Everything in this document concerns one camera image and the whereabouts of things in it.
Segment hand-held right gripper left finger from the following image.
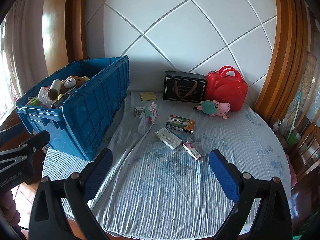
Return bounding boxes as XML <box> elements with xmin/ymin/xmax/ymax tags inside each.
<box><xmin>29</xmin><ymin>148</ymin><xmax>114</xmax><ymax>240</ymax></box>

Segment white and blue medicine box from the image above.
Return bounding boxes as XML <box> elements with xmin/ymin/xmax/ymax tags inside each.
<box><xmin>154</xmin><ymin>127</ymin><xmax>184</xmax><ymax>151</ymax></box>

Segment wooden chair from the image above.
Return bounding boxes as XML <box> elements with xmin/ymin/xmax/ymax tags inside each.
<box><xmin>287</xmin><ymin>122</ymin><xmax>320</xmax><ymax>183</ymax></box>

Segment person's left hand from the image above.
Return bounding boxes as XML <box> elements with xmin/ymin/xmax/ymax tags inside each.
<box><xmin>0</xmin><ymin>191</ymin><xmax>21</xmax><ymax>232</ymax></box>

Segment pink and white medicine box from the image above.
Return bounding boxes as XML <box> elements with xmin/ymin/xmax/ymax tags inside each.
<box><xmin>182</xmin><ymin>141</ymin><xmax>203</xmax><ymax>161</ymax></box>

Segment blue plastic storage crate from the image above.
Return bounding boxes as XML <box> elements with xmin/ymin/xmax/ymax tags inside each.
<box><xmin>15</xmin><ymin>56</ymin><xmax>130</xmax><ymax>161</ymax></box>

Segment brown teddy bear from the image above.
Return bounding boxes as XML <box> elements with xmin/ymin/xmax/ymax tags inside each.
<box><xmin>61</xmin><ymin>75</ymin><xmax>90</xmax><ymax>90</ymax></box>

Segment red toy suitcase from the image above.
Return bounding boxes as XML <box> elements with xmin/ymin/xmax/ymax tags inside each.
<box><xmin>204</xmin><ymin>66</ymin><xmax>249</xmax><ymax>112</ymax></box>

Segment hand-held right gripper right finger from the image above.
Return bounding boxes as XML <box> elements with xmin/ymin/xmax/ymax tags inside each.
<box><xmin>209</xmin><ymin>149</ymin><xmax>293</xmax><ymax>240</ymax></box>

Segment pink and green box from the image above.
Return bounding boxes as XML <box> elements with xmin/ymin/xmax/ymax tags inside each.
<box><xmin>145</xmin><ymin>102</ymin><xmax>158</xmax><ymax>124</ymax></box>

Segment beige curtain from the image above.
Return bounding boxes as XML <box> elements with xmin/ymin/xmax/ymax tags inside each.
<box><xmin>0</xmin><ymin>2</ymin><xmax>49</xmax><ymax>120</ymax></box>

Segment round wooden desktop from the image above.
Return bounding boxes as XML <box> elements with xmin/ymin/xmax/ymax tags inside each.
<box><xmin>11</xmin><ymin>177</ymin><xmax>320</xmax><ymax>240</ymax></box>

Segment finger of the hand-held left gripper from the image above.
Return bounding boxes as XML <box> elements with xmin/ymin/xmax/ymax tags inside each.
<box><xmin>0</xmin><ymin>131</ymin><xmax>51</xmax><ymax>166</ymax></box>

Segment pink pig plush toy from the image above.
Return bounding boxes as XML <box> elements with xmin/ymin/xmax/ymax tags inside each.
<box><xmin>193</xmin><ymin>100</ymin><xmax>232</xmax><ymax>120</ymax></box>

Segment clear plastic bag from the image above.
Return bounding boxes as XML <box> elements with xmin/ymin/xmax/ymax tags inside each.
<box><xmin>37</xmin><ymin>87</ymin><xmax>54</xmax><ymax>106</ymax></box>

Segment green and orange medicine box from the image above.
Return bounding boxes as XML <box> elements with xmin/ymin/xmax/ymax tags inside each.
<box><xmin>166</xmin><ymin>115</ymin><xmax>196</xmax><ymax>134</ymax></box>

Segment black gift bag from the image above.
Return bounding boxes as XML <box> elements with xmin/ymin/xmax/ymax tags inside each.
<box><xmin>163</xmin><ymin>70</ymin><xmax>207</xmax><ymax>103</ymax></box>

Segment cream cylindrical roll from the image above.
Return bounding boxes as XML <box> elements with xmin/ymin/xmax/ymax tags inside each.
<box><xmin>48</xmin><ymin>79</ymin><xmax>61</xmax><ymax>101</ymax></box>

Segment wooden wall trim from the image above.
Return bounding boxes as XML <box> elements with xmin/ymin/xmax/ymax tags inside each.
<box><xmin>252</xmin><ymin>0</ymin><xmax>316</xmax><ymax>127</ymax></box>
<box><xmin>41</xmin><ymin>0</ymin><xmax>88</xmax><ymax>80</ymax></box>

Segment teal hose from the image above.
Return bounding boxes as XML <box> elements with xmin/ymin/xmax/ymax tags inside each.
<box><xmin>287</xmin><ymin>91</ymin><xmax>302</xmax><ymax>140</ymax></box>

